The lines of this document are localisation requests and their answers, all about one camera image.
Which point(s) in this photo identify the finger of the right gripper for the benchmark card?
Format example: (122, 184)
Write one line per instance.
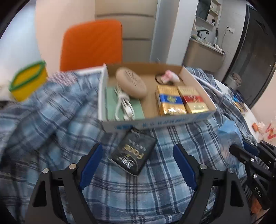
(251, 148)
(242, 155)

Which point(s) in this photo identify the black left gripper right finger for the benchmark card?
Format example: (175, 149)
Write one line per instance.
(230, 204)

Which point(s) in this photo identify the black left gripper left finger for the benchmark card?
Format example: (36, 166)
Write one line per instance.
(45, 204)

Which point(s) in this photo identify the red gold tissue pack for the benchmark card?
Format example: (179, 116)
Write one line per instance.
(192, 100)

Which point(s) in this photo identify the black tissue pack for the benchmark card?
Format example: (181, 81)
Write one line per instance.
(133, 151)

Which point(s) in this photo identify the blue gold tissue pack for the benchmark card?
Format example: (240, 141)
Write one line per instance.
(169, 101)

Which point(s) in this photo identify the white plush with black cable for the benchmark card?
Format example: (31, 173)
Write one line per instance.
(168, 78)

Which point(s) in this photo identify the green notepad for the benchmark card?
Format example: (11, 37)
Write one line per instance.
(121, 107)

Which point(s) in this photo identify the tan round wooden coaster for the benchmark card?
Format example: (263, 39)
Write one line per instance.
(131, 83)

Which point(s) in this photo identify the clear plastic bag red print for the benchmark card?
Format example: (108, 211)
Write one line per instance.
(266, 132)

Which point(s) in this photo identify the blue small box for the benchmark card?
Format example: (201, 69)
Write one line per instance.
(236, 96)

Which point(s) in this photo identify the dark bathroom door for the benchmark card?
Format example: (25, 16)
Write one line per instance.
(254, 60)

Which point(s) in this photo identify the white hair dryer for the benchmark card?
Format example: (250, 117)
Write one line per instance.
(218, 48)

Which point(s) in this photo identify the bathroom vanity cabinet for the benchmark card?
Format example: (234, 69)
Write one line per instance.
(203, 56)

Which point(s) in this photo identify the floral patterned cloth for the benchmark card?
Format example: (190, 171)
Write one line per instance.
(63, 78)

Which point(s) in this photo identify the yellow green bin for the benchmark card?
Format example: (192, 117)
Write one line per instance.
(27, 80)

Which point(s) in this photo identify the open cardboard box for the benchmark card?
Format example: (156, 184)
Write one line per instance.
(147, 72)

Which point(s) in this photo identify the orange chair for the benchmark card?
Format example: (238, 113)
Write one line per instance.
(92, 44)

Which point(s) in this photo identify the beige refrigerator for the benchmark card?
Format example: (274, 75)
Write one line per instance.
(138, 21)

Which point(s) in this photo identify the wall mirror cabinet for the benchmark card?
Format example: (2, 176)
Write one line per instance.
(209, 11)

